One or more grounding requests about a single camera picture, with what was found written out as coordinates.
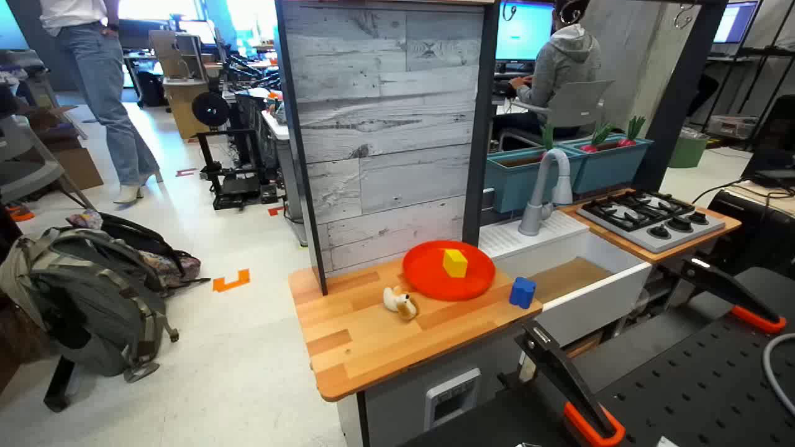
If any blue cube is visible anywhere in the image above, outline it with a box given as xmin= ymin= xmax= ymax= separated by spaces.
xmin=508 ymin=277 xmax=539 ymax=312

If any yellow cube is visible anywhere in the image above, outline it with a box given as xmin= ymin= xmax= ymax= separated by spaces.
xmin=440 ymin=246 xmax=469 ymax=282

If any orange bowl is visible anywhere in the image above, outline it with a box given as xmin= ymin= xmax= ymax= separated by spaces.
xmin=400 ymin=238 xmax=498 ymax=304

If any small white tan toy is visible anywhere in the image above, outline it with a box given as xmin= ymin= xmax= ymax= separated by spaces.
xmin=381 ymin=284 xmax=422 ymax=323

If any grey wood-look back panel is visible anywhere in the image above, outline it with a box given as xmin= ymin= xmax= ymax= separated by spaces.
xmin=281 ymin=2 xmax=487 ymax=282

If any teal planter box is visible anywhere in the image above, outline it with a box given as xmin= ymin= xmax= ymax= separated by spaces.
xmin=569 ymin=135 xmax=656 ymax=200
xmin=486 ymin=143 xmax=587 ymax=220

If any grey toy faucet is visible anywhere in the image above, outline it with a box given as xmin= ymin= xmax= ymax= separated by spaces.
xmin=517 ymin=146 xmax=578 ymax=238

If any black equipment stand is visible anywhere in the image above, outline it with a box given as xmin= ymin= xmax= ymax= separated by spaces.
xmin=192 ymin=84 xmax=281 ymax=211

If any orange floor marker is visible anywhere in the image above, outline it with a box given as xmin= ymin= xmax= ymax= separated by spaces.
xmin=211 ymin=267 xmax=255 ymax=297

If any white toy sink basin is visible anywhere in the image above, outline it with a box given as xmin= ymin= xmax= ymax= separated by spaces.
xmin=478 ymin=208 xmax=653 ymax=348

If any grey desk chair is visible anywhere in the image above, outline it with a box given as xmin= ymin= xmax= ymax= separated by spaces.
xmin=496 ymin=81 xmax=616 ymax=151

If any red toy radish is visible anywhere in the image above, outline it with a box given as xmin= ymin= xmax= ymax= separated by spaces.
xmin=582 ymin=125 xmax=623 ymax=158
xmin=619 ymin=115 xmax=648 ymax=150

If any black orange clamp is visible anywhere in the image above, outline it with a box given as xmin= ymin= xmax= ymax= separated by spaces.
xmin=515 ymin=320 xmax=630 ymax=447
xmin=678 ymin=256 xmax=791 ymax=339

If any computer monitor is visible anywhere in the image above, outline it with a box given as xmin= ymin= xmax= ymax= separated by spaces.
xmin=496 ymin=0 xmax=556 ymax=67
xmin=713 ymin=0 xmax=763 ymax=47

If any seated person grey hoodie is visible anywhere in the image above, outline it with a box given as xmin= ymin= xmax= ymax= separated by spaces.
xmin=509 ymin=0 xmax=606 ymax=143

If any black bag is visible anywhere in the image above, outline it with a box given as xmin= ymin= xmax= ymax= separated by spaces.
xmin=97 ymin=211 xmax=204 ymax=293

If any grey toy stove top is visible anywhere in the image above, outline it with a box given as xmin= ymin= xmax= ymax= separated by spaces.
xmin=578 ymin=190 xmax=728 ymax=254

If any beige cart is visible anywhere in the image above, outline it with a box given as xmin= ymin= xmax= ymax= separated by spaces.
xmin=150 ymin=30 xmax=209 ymax=143

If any green bin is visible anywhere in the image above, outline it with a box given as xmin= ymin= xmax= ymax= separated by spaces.
xmin=668 ymin=132 xmax=712 ymax=172

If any grey backpack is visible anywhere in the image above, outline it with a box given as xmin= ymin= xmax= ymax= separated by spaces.
xmin=0 ymin=223 xmax=183 ymax=415

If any standing person in jeans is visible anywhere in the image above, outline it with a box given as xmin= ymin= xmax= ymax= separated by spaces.
xmin=37 ymin=0 xmax=163 ymax=208

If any cardboard box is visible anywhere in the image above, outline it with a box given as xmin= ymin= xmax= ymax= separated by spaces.
xmin=41 ymin=135 xmax=108 ymax=191

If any black perforated robot table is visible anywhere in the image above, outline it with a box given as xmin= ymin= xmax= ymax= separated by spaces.
xmin=405 ymin=263 xmax=795 ymax=447

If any grey folding chair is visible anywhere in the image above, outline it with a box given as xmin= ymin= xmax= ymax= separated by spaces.
xmin=0 ymin=115 xmax=94 ymax=208

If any black frame post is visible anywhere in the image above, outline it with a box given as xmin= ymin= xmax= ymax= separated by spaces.
xmin=460 ymin=0 xmax=503 ymax=248
xmin=274 ymin=0 xmax=332 ymax=297
xmin=633 ymin=0 xmax=732 ymax=195

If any grey cable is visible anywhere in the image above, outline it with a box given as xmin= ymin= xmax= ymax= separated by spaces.
xmin=763 ymin=330 xmax=795 ymax=417

